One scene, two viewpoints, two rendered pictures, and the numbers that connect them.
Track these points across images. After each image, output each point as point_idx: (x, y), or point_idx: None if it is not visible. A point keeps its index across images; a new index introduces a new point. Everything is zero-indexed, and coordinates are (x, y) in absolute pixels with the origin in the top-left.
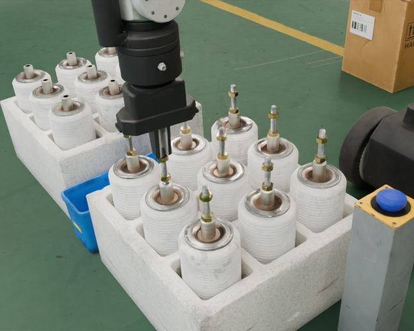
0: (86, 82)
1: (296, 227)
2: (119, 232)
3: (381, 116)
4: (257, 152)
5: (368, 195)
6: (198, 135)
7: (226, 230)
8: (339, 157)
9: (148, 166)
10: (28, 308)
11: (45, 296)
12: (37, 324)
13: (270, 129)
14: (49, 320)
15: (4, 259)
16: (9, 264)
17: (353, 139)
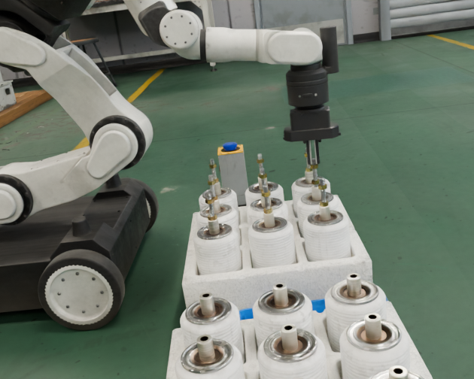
0: (307, 331)
1: (245, 213)
2: (356, 231)
3: (80, 250)
4: (229, 209)
5: (232, 152)
6: (253, 227)
7: (300, 180)
8: (120, 289)
9: (314, 214)
10: (451, 319)
11: (435, 322)
12: (443, 307)
13: (214, 197)
14: (432, 306)
15: None
16: None
17: (110, 265)
